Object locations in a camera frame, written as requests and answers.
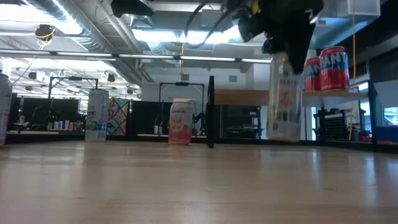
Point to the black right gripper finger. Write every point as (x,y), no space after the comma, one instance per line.
(300,49)
(271,47)

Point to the red Fanta strawberry can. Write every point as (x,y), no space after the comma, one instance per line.
(334,70)
(311,76)

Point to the silver Celsius can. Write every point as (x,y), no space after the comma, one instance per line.
(280,102)

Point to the white Celsius Arctic can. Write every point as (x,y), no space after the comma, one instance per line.
(97,115)

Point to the pink Spindrift can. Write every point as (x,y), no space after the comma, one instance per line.
(180,124)

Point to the white and pink tall can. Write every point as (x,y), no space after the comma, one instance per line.
(4,109)

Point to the wooden shelf board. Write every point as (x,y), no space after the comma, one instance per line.
(239,97)

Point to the long ceiling light strip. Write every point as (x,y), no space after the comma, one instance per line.
(146,56)

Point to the black cabinet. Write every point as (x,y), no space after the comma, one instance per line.
(241,121)

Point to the colourful patterned panel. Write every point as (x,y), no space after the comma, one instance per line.
(118,118)

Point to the black partition panel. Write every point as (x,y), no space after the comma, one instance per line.
(143,118)
(65,109)

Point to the blue bin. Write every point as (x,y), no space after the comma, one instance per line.
(387,133)

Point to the black camera stand frame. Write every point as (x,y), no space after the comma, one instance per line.
(74,78)
(182,83)

